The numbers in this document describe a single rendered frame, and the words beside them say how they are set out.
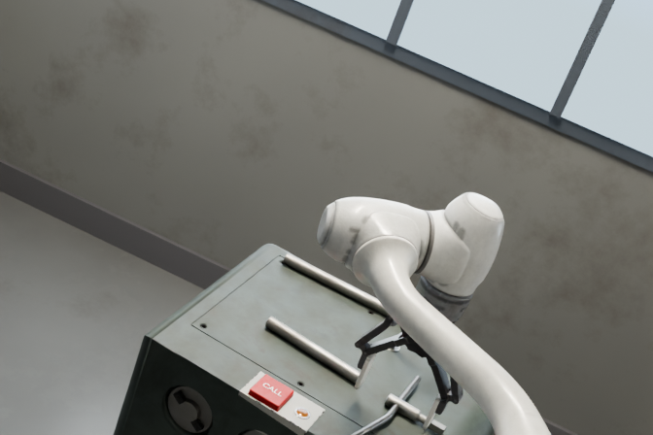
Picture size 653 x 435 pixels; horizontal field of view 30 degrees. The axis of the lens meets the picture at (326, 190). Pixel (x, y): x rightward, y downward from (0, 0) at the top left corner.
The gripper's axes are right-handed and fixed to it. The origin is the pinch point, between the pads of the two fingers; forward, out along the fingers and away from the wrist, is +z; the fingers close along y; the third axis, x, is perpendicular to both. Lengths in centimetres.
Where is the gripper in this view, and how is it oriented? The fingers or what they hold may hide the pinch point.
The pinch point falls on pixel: (395, 400)
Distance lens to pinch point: 213.9
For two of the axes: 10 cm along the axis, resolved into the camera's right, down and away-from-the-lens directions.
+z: -3.1, 8.3, 4.7
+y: 8.5, 4.6, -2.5
